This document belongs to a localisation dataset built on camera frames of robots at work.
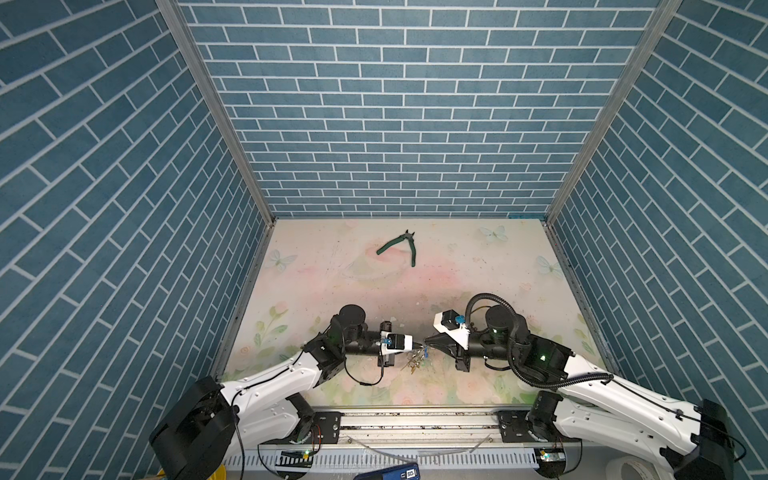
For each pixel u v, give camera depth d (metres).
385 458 0.71
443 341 0.63
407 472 0.65
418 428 0.76
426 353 0.71
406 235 1.15
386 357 0.65
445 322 0.58
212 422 0.40
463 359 0.60
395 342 0.59
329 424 0.74
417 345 0.70
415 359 0.72
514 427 0.74
